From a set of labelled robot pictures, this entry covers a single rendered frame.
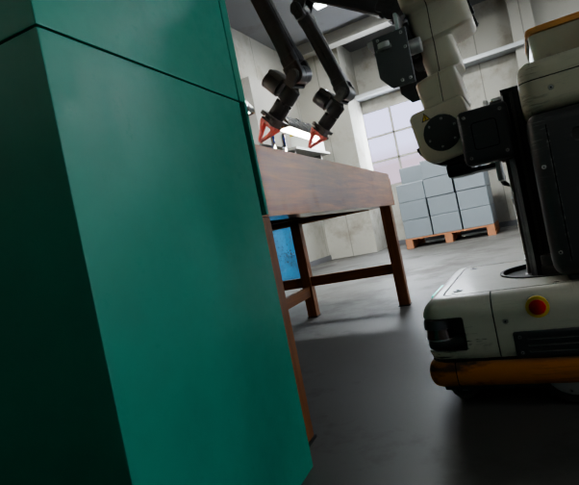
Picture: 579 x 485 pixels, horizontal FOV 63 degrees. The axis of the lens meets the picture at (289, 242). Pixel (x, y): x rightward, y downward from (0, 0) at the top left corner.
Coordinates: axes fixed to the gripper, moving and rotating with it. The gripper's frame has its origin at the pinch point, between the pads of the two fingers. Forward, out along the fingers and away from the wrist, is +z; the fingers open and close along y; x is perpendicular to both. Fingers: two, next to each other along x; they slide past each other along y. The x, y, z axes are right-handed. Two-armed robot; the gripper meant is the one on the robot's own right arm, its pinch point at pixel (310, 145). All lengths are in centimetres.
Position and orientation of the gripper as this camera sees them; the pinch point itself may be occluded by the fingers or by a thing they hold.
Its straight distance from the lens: 195.7
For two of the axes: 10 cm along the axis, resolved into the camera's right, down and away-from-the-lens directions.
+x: 7.4, 6.3, -2.4
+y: -3.8, 0.9, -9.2
